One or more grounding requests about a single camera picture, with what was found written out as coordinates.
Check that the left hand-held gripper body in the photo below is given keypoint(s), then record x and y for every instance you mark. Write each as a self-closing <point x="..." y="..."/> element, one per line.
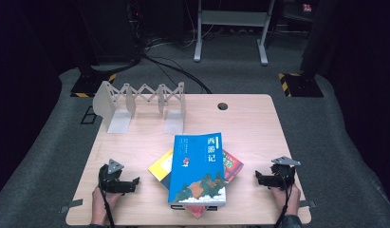
<point x="111" y="180"/>

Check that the grey tape strip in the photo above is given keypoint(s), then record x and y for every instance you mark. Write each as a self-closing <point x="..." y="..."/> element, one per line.
<point x="308" y="203"/>
<point x="70" y="205"/>

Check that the person's right hand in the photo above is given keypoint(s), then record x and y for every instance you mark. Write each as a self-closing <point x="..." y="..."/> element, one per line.
<point x="282" y="199"/>

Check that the dark cabinet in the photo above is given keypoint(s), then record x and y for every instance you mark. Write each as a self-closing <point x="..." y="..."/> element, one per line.
<point x="110" y="31"/>

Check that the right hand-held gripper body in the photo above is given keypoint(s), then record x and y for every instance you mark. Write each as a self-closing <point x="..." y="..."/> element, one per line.
<point x="282" y="174"/>

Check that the white metal stand frame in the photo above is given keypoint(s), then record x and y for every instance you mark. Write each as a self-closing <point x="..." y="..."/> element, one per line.
<point x="233" y="17"/>

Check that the yellow book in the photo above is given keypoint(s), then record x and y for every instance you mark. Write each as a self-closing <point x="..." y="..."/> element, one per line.
<point x="161" y="169"/>

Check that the small red white object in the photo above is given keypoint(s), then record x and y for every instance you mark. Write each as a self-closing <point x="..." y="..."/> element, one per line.
<point x="307" y="7"/>

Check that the red illustrated book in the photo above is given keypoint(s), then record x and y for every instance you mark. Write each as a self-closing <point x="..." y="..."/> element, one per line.
<point x="232" y="166"/>

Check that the person's left hand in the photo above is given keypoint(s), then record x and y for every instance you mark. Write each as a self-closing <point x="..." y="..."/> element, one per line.
<point x="104" y="202"/>

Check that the blue book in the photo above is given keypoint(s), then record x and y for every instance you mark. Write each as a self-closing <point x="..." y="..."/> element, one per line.
<point x="197" y="167"/>

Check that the grey expandable metal bookend rack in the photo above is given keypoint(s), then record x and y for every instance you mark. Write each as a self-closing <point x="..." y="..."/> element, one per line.
<point x="115" y="109"/>

